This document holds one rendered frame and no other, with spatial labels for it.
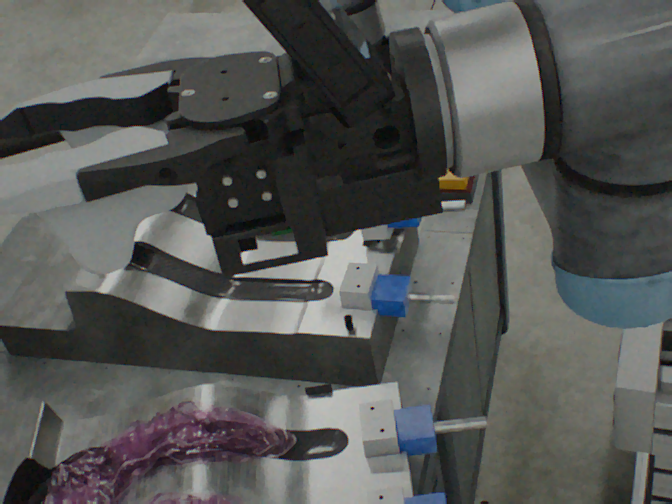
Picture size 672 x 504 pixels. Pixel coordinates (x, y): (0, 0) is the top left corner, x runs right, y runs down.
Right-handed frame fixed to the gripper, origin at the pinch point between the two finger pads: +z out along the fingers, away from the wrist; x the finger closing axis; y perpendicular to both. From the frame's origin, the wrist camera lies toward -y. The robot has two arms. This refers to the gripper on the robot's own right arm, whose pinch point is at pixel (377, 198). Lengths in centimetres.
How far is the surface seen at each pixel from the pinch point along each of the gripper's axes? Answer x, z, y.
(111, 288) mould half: -17.3, -0.5, -29.1
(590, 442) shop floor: 50, 91, 10
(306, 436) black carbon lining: -28.1, 12.7, -4.2
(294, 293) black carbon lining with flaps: -10.5, 6.4, -9.7
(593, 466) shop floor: 44, 92, 11
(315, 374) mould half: -16.4, 14.3, -7.3
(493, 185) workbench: 69, 40, -3
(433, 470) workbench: 2.1, 49.7, -3.9
